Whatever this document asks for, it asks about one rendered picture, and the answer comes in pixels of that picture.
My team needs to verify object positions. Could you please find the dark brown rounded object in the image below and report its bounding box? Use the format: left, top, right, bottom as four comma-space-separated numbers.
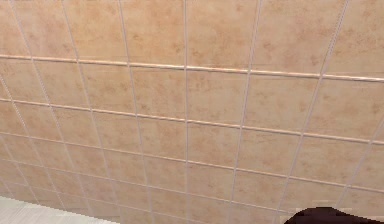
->
284, 206, 384, 224

